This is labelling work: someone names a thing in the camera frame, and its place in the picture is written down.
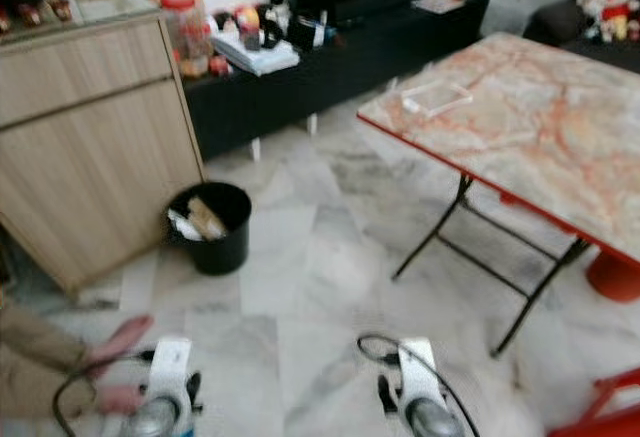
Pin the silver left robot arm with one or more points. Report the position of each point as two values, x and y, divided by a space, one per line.
160 419

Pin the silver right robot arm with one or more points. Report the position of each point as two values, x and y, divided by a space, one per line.
435 419

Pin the black round rubbish bin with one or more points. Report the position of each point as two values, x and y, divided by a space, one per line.
222 249

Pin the crumpled paper trash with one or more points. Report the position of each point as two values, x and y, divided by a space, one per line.
206 219

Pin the red plastic chair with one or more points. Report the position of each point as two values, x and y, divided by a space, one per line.
600 412

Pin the red plastic stool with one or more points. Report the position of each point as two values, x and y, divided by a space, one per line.
615 277

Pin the light wooden cabinet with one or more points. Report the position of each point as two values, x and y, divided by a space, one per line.
90 147

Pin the clear plastic container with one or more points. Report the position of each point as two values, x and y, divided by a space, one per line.
437 99

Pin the marble-top folding table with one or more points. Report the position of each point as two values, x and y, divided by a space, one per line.
530 117

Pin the white stack of books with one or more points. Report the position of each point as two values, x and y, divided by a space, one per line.
255 56

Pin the low black TV console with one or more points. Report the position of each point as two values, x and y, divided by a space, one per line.
370 57

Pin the tall red-lid plastic jar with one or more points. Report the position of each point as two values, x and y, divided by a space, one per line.
186 37

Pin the colourful small toy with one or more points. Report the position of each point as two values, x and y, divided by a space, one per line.
247 27

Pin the black box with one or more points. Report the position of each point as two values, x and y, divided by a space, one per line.
308 32

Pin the black and white figurine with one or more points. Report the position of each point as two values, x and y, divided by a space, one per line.
277 9

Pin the white paper sheet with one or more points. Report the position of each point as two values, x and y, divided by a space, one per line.
438 2

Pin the dark sofa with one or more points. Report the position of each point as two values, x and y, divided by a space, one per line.
552 22

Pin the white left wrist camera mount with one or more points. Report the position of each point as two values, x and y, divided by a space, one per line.
171 372

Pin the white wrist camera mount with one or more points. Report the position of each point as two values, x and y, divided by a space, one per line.
419 372
171 372

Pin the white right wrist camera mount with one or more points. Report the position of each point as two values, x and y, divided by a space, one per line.
419 372

